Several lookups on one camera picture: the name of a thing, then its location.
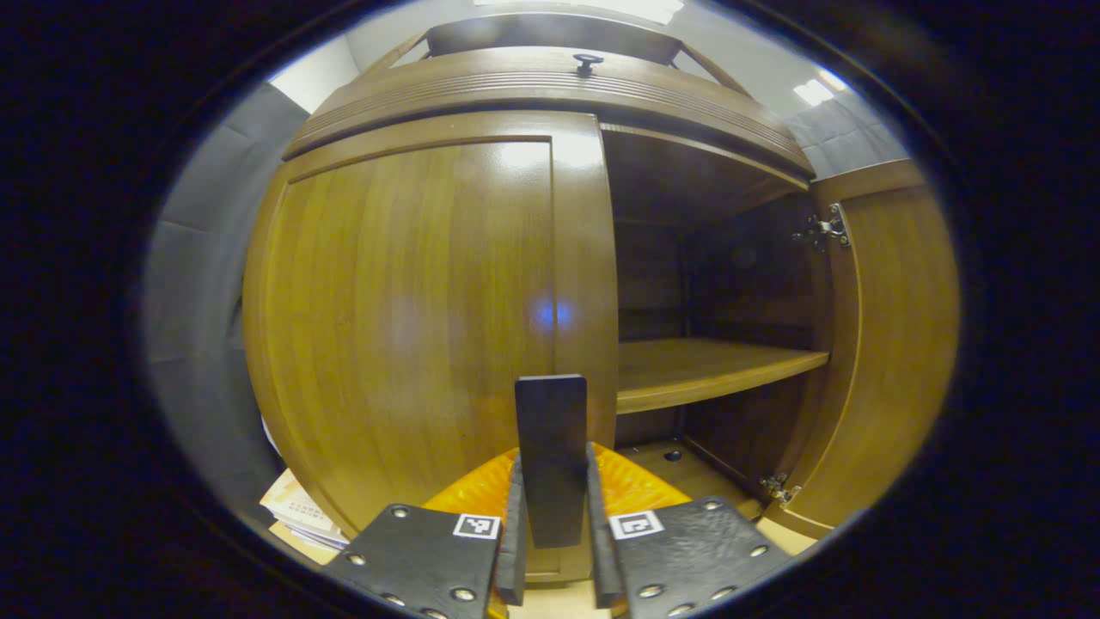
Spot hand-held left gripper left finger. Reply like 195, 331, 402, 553
320, 447, 527, 619

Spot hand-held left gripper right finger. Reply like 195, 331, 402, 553
586, 443, 796, 619

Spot black door handle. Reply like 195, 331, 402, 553
516, 375, 589, 549

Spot wooden shoe cabinet door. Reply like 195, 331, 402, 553
761, 159, 961, 541
242, 110, 620, 585

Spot wooden double-door shoe cabinet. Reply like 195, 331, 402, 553
242, 4, 961, 585

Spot wooden inner cabinet shelf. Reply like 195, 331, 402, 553
616, 338, 830, 415

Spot wooden cabinet drawer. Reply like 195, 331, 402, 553
284, 47, 816, 177

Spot thin white flat book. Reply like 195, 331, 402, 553
284, 529, 351, 553

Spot small ceiling light panel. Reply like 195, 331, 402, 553
792, 69, 847, 108

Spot large ceiling light panel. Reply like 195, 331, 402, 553
473, 0, 684, 25

